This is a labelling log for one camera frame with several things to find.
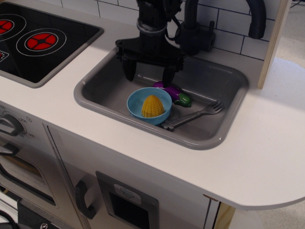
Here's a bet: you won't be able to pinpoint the grey oven knob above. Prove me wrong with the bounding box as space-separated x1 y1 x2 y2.
0 114 24 136

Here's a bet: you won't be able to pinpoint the grey toy fork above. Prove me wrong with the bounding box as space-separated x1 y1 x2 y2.
161 100 224 131

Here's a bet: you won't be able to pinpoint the black toy stovetop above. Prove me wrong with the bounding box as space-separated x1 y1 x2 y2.
0 2 103 88

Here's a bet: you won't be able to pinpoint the grey oven door handle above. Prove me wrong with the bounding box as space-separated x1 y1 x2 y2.
0 143 19 156

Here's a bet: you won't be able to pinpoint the grey cabinet door handle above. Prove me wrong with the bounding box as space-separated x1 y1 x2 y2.
75 180 96 219

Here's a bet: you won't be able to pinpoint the purple toy eggplant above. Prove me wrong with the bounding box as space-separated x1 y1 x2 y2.
153 81 192 107

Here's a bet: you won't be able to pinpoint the dark grey toy faucet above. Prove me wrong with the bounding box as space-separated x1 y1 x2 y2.
174 0 266 55

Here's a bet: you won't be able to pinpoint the grey plastic sink basin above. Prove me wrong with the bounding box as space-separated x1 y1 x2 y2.
74 50 249 150

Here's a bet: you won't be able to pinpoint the grey oven door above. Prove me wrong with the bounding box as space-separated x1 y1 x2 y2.
0 133 60 209

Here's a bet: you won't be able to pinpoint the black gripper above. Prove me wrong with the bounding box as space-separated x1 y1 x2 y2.
115 33 185 87

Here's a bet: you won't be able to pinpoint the yellow toy corn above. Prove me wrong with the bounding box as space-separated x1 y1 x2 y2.
141 95 164 118

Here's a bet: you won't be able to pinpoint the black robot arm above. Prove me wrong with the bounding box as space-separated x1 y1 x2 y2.
115 0 185 87

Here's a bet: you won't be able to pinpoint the wooden side post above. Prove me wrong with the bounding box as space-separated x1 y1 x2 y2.
257 0 292 89

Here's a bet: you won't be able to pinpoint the light blue plastic bowl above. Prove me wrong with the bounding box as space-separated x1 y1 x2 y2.
127 87 172 125

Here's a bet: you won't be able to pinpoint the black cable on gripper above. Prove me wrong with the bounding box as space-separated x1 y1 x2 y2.
164 14 183 45

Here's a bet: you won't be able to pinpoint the grey dispenser panel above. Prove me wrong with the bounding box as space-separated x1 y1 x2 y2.
96 171 160 229

